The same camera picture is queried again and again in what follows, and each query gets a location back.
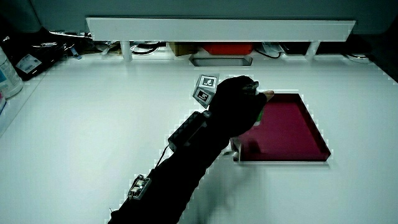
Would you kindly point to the person's left hand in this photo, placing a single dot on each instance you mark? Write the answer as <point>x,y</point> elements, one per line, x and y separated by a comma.
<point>234,109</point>

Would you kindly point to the black forearm sensor pack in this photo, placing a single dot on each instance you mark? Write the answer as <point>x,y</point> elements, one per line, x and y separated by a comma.
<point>187,130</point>

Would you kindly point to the person's left forearm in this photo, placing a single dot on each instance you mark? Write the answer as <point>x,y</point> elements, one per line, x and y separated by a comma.
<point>177,183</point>

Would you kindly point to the grey rectangular desk grommet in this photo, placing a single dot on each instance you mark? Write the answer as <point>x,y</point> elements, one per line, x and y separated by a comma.
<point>220,60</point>

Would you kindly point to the dark red tray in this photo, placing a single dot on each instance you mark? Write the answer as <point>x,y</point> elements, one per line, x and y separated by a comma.
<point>284,132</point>

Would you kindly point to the red box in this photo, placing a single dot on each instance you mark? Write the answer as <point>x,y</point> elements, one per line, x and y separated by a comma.
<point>228,48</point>

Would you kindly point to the brown cardboard box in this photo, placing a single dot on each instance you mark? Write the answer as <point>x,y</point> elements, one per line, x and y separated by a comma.
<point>183,48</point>

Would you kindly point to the white desk shelf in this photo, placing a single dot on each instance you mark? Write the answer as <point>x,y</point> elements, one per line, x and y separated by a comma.
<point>217,29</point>

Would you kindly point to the small grey connector module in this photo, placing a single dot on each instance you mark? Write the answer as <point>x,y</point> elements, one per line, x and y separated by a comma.
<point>139,186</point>

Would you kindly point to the black bag with white label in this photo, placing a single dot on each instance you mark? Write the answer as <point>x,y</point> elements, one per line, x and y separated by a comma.
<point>32,60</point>

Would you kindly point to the white plastic bottle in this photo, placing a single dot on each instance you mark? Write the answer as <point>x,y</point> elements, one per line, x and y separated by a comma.
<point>7,76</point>

